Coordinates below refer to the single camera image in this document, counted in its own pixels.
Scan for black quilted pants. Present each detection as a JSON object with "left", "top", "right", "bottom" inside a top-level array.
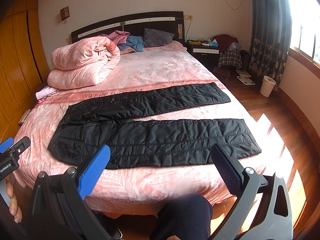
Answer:
[{"left": 48, "top": 83, "right": 261, "bottom": 170}]

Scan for person's left hand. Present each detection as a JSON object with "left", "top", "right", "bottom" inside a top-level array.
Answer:
[{"left": 5, "top": 176, "right": 23, "bottom": 224}]

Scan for pink white folded towel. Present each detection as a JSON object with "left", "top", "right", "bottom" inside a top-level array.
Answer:
[{"left": 35, "top": 86, "right": 59, "bottom": 103}]

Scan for person's dark trouser knee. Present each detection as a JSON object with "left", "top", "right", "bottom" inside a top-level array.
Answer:
[{"left": 149, "top": 193, "right": 213, "bottom": 239}]

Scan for wooden wardrobe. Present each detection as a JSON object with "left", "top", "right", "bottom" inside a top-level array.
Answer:
[{"left": 0, "top": 0, "right": 50, "bottom": 140}]

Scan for folded pink comforter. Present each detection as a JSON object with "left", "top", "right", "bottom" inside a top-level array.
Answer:
[{"left": 47, "top": 36, "right": 120, "bottom": 90}]

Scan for white waste bin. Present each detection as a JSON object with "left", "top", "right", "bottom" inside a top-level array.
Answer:
[{"left": 260, "top": 76, "right": 276, "bottom": 97}]

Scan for white bathroom scale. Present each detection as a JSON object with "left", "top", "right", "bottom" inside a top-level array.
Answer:
[{"left": 236, "top": 69, "right": 255, "bottom": 86}]

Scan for plaid cloth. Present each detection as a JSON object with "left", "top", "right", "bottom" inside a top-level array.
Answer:
[{"left": 218, "top": 50, "right": 242, "bottom": 69}]

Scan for pink garment on bed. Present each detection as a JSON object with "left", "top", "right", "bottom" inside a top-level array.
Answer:
[{"left": 100, "top": 30, "right": 130, "bottom": 45}]

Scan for light blue cap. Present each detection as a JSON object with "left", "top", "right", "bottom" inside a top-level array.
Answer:
[{"left": 227, "top": 42, "right": 242, "bottom": 52}]

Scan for blue garment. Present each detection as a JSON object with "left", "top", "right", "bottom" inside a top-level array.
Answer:
[{"left": 118, "top": 35, "right": 144, "bottom": 52}]

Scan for dark bedside table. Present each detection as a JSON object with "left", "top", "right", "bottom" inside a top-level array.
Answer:
[{"left": 187, "top": 44, "right": 220, "bottom": 72}]

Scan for dark patterned curtain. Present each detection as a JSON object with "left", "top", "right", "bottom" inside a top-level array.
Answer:
[{"left": 249, "top": 0, "right": 292, "bottom": 90}]

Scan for dark red garment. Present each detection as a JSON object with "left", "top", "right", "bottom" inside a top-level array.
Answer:
[{"left": 213, "top": 34, "right": 238, "bottom": 51}]

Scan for dark grey pillow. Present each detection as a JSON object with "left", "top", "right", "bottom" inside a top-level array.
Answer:
[{"left": 143, "top": 28, "right": 174, "bottom": 48}]

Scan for dark wooden headboard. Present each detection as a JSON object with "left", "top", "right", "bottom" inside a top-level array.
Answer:
[{"left": 71, "top": 11, "right": 185, "bottom": 44}]

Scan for left wall lamp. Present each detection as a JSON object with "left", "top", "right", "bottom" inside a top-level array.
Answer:
[{"left": 60, "top": 7, "right": 70, "bottom": 21}]

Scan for window frame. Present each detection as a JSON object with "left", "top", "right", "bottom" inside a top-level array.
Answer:
[{"left": 289, "top": 0, "right": 319, "bottom": 65}]

